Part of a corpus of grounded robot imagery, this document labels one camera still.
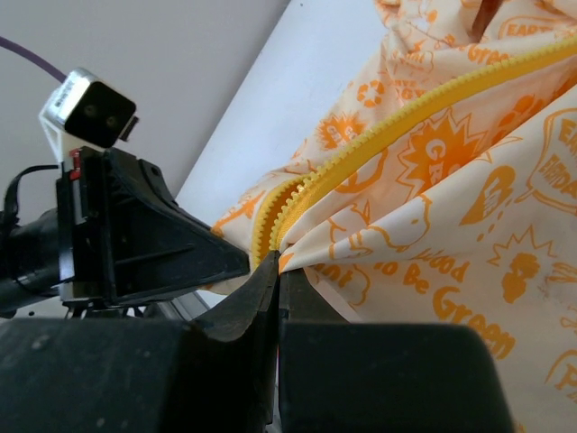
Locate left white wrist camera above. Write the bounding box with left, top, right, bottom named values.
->
left=39, top=68, right=139, bottom=163

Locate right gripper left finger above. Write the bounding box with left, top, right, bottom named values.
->
left=1, top=253, right=279, bottom=432

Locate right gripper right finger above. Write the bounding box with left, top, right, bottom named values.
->
left=279, top=271, right=514, bottom=432

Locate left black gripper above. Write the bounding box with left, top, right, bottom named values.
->
left=56, top=147, right=250, bottom=307

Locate aluminium frame rail front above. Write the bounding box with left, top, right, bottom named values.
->
left=143, top=292, right=210, bottom=322

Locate yellow and patterned jacket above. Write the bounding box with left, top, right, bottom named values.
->
left=213, top=1, right=576, bottom=432

